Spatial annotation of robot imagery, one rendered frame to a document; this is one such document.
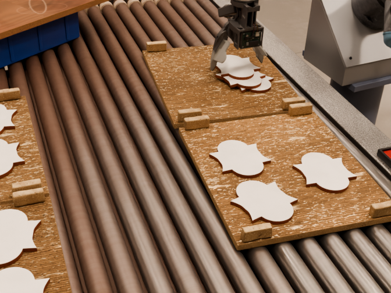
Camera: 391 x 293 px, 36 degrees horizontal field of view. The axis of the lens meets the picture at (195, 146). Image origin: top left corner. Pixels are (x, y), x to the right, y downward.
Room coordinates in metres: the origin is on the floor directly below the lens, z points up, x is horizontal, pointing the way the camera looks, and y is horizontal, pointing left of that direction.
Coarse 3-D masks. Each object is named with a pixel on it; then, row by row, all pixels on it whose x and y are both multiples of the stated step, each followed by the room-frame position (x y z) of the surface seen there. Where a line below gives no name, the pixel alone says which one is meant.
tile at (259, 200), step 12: (240, 192) 0.95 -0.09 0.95; (252, 192) 0.95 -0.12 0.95; (264, 192) 0.95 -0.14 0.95; (276, 192) 0.95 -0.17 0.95; (240, 204) 0.91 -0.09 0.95; (252, 204) 0.91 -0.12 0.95; (264, 204) 0.91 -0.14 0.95; (276, 204) 0.91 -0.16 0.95; (288, 204) 0.92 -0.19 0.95; (252, 216) 0.88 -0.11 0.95; (264, 216) 0.88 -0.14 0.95; (276, 216) 0.88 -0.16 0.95; (288, 216) 0.88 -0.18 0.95
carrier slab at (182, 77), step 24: (168, 48) 1.63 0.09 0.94; (192, 48) 1.63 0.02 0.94; (168, 72) 1.47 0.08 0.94; (192, 72) 1.48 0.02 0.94; (216, 72) 1.49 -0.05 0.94; (264, 72) 1.50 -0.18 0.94; (168, 96) 1.34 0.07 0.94; (192, 96) 1.35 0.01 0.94; (216, 96) 1.35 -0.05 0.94; (240, 96) 1.36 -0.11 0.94; (264, 96) 1.36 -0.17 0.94; (288, 96) 1.37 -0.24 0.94; (216, 120) 1.24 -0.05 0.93
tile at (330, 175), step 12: (312, 156) 1.08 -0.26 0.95; (324, 156) 1.09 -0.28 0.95; (300, 168) 1.04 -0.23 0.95; (312, 168) 1.04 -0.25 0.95; (324, 168) 1.04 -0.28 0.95; (336, 168) 1.04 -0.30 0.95; (312, 180) 1.00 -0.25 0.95; (324, 180) 1.00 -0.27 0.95; (336, 180) 1.00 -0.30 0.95; (348, 180) 1.00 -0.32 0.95; (336, 192) 0.97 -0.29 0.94
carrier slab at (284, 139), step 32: (224, 128) 1.20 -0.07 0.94; (256, 128) 1.20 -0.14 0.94; (288, 128) 1.21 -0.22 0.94; (320, 128) 1.21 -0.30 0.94; (288, 160) 1.08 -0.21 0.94; (352, 160) 1.09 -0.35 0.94; (224, 192) 0.96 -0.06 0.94; (288, 192) 0.96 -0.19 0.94; (320, 192) 0.97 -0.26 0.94; (352, 192) 0.97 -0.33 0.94; (384, 192) 0.98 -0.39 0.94; (224, 224) 0.87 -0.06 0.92; (256, 224) 0.86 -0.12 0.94; (288, 224) 0.87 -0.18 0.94; (320, 224) 0.87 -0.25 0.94; (352, 224) 0.88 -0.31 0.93
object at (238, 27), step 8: (232, 0) 1.44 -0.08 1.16; (240, 8) 1.45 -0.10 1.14; (248, 8) 1.41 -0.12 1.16; (256, 8) 1.41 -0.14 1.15; (232, 16) 1.48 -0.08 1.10; (240, 16) 1.44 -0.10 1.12; (248, 16) 1.43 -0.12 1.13; (256, 16) 1.43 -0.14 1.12; (232, 24) 1.43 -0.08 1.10; (240, 24) 1.43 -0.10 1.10; (248, 24) 1.42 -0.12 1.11; (256, 24) 1.42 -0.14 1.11; (232, 32) 1.45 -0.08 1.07; (240, 32) 1.41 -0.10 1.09; (248, 32) 1.41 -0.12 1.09; (256, 32) 1.42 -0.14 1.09; (232, 40) 1.45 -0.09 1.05; (240, 40) 1.41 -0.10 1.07; (248, 40) 1.41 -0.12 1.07; (256, 40) 1.42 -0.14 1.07; (240, 48) 1.40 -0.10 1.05
